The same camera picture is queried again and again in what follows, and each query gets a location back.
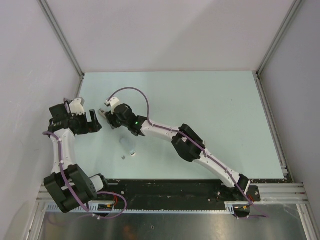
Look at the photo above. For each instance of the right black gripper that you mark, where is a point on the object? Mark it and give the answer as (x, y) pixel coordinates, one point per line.
(111, 119)

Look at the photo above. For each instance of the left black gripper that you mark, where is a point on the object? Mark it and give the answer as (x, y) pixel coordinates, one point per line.
(89, 127)

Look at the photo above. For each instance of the small light blue stapler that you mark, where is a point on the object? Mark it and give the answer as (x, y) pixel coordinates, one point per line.
(129, 146)

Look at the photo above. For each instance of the beige black stapler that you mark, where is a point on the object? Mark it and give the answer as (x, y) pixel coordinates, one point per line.
(103, 113)

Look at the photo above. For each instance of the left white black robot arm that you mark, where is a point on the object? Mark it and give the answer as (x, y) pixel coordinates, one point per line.
(68, 184)

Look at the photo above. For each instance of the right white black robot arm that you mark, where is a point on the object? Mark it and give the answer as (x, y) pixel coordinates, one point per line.
(188, 145)

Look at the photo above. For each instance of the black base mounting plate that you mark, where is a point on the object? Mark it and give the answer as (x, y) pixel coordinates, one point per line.
(172, 188)

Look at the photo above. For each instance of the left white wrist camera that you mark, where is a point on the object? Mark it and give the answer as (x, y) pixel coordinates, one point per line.
(76, 106)

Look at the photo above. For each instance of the aluminium frame rail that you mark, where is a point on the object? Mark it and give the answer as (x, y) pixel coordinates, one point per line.
(278, 192)

